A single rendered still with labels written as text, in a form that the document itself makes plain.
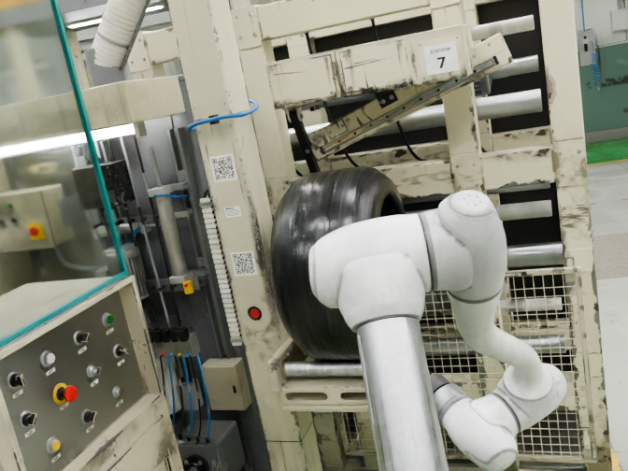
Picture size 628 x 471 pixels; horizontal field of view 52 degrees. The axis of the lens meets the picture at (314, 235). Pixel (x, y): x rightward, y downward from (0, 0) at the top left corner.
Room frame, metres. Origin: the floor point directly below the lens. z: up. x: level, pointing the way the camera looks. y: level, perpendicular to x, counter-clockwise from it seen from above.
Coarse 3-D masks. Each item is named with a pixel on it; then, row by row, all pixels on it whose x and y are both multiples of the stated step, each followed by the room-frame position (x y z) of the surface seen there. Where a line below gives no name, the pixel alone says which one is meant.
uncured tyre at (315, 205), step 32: (288, 192) 1.79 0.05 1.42; (320, 192) 1.73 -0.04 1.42; (352, 192) 1.69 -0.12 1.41; (384, 192) 1.78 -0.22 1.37; (288, 224) 1.68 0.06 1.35; (320, 224) 1.64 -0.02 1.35; (288, 256) 1.64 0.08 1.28; (288, 288) 1.62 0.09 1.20; (288, 320) 1.64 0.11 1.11; (320, 320) 1.60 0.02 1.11; (320, 352) 1.67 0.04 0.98; (352, 352) 1.64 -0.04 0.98
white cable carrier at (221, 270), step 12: (204, 216) 1.92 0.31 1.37; (216, 228) 1.94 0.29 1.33; (216, 240) 1.92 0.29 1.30; (216, 252) 1.92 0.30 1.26; (216, 264) 1.92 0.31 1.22; (228, 276) 1.95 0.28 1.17; (228, 288) 1.92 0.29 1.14; (228, 300) 1.92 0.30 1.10; (228, 312) 1.93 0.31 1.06; (228, 324) 1.92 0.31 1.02; (240, 336) 1.92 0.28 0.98
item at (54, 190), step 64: (0, 0) 1.63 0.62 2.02; (0, 64) 1.58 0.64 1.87; (64, 64) 1.79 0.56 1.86; (0, 128) 1.53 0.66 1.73; (64, 128) 1.73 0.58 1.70; (0, 192) 1.48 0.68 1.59; (64, 192) 1.67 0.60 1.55; (0, 256) 1.43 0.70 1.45; (64, 256) 1.61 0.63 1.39; (0, 320) 1.39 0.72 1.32
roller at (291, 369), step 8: (360, 360) 1.71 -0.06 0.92; (288, 368) 1.77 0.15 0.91; (296, 368) 1.76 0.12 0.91; (304, 368) 1.75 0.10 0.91; (312, 368) 1.74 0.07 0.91; (320, 368) 1.73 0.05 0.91; (328, 368) 1.72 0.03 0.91; (336, 368) 1.71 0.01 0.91; (344, 368) 1.70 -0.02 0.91; (352, 368) 1.69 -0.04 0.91; (360, 368) 1.69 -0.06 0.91; (288, 376) 1.77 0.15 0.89; (296, 376) 1.76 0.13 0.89; (304, 376) 1.75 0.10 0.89; (312, 376) 1.74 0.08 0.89; (320, 376) 1.74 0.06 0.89; (328, 376) 1.73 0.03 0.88; (336, 376) 1.72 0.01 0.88; (344, 376) 1.71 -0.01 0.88; (352, 376) 1.70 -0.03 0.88; (360, 376) 1.69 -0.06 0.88
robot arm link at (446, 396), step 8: (448, 384) 1.36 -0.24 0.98; (440, 392) 1.34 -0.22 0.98; (448, 392) 1.34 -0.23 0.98; (456, 392) 1.34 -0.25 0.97; (464, 392) 1.35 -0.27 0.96; (440, 400) 1.33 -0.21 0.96; (448, 400) 1.32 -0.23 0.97; (456, 400) 1.32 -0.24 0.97; (440, 408) 1.32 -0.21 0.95; (448, 408) 1.31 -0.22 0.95; (440, 416) 1.32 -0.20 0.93
